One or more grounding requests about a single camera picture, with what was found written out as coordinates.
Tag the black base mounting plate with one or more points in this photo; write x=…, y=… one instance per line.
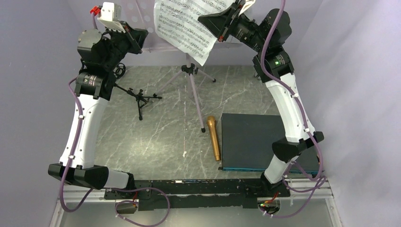
x=163, y=201

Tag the lilac music stand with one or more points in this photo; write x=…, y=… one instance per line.
x=140, y=13

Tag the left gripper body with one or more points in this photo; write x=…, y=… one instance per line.
x=119, y=44

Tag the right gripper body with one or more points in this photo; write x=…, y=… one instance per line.
x=243, y=29

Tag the dark blue flat box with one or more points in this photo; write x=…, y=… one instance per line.
x=248, y=141

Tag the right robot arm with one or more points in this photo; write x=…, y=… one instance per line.
x=275, y=69

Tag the aluminium frame rail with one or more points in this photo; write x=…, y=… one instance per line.
x=300, y=188

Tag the gold microphone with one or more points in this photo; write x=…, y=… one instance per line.
x=211, y=123

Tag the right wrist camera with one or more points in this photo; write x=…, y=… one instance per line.
x=244, y=5

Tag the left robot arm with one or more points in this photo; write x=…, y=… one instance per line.
x=100, y=53

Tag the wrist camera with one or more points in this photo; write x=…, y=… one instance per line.
x=244, y=5
x=108, y=15

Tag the sheet music page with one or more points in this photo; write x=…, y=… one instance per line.
x=176, y=21

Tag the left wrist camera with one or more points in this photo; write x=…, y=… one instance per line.
x=108, y=15

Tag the black microphone stand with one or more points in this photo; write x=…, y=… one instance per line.
x=141, y=100

